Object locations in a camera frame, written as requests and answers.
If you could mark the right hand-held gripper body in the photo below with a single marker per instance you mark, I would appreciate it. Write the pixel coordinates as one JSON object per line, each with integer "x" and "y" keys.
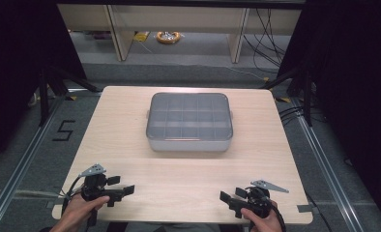
{"x": 254, "y": 201}

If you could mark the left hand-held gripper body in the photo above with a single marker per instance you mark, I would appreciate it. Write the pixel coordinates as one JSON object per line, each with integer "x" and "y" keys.
{"x": 95, "y": 191}

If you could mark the grey compartment storage box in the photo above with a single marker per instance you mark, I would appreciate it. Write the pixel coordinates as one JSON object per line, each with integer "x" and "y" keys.
{"x": 189, "y": 119}

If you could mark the person's right hand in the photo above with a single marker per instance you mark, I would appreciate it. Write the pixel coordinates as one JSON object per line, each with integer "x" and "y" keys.
{"x": 266, "y": 224}

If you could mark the person's left hand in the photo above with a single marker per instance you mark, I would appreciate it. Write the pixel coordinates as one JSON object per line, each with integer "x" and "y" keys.
{"x": 77, "y": 211}

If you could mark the grey tape strip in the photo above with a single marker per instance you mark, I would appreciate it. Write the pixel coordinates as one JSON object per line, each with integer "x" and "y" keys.
{"x": 305, "y": 208}
{"x": 53, "y": 203}

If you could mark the person's grey trousers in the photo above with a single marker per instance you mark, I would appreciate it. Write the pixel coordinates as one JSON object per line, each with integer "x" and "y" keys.
{"x": 172, "y": 228}

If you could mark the black metal stand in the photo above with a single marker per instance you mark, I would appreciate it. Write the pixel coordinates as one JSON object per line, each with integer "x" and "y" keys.
{"x": 307, "y": 96}
{"x": 44, "y": 96}

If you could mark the light wooden shelf unit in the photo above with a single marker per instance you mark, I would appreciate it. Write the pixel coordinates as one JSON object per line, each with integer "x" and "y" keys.
{"x": 118, "y": 38}

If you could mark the yellow packet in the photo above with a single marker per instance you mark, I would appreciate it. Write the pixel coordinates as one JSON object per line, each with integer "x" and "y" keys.
{"x": 141, "y": 36}

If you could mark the black curtain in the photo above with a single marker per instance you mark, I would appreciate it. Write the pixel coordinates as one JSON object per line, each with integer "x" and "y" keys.
{"x": 17, "y": 64}
{"x": 356, "y": 80}

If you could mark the aluminium floor rail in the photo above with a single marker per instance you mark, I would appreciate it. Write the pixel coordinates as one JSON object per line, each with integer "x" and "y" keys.
{"x": 21, "y": 167}
{"x": 327, "y": 174}

